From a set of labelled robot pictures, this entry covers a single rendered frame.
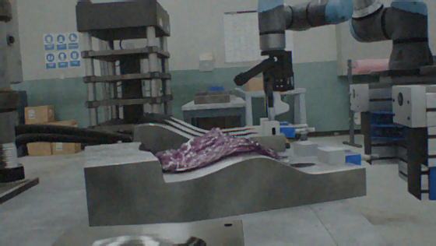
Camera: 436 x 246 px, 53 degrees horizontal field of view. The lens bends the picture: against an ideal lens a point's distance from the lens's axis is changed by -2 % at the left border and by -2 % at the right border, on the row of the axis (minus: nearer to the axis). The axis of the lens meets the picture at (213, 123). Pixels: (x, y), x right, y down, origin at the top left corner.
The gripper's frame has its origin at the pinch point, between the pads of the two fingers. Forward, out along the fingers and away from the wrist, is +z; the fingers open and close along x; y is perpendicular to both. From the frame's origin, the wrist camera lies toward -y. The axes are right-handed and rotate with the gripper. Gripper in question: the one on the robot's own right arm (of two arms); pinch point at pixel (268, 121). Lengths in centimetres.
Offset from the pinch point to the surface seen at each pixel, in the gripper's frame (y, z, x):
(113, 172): -30, 1, -59
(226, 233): -13, 4, -82
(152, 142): -30.8, 1.8, -17.7
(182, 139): -23.2, 1.7, -17.7
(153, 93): -94, -6, 379
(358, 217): 8, 11, -58
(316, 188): 3.4, 8.2, -48.6
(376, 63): 208, -28, 522
